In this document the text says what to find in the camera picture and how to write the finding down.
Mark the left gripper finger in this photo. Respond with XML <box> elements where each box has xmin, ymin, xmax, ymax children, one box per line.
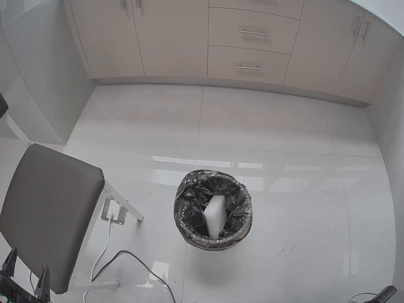
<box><xmin>1</xmin><ymin>247</ymin><xmax>18</xmax><ymax>277</ymax></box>
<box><xmin>34</xmin><ymin>264</ymin><xmax>52</xmax><ymax>300</ymax></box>

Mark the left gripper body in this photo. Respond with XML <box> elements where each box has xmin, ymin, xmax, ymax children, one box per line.
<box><xmin>0</xmin><ymin>270</ymin><xmax>52</xmax><ymax>303</ymax></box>

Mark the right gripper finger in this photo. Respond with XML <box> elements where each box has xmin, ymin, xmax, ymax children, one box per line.
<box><xmin>367</xmin><ymin>285</ymin><xmax>397</xmax><ymax>303</ymax></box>

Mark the black plastic bag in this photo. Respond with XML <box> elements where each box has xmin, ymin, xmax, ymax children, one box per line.
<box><xmin>174</xmin><ymin>169</ymin><xmax>254</xmax><ymax>252</ymax></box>

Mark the white foam block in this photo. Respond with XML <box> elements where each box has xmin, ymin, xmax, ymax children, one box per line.
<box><xmin>203</xmin><ymin>194</ymin><xmax>228</xmax><ymax>239</ymax></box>

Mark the grey padded chair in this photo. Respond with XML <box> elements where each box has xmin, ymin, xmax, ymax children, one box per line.
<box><xmin>0</xmin><ymin>92</ymin><xmax>144</xmax><ymax>296</ymax></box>

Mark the beige cabinet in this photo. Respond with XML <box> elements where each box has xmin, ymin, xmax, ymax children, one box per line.
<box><xmin>61</xmin><ymin>0</ymin><xmax>404</xmax><ymax>108</ymax></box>

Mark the grey cable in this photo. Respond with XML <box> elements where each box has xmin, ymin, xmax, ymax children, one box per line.
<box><xmin>353</xmin><ymin>292</ymin><xmax>377</xmax><ymax>303</ymax></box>

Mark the white cable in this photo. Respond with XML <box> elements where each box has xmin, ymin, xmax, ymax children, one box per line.
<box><xmin>83</xmin><ymin>213</ymin><xmax>116</xmax><ymax>303</ymax></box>

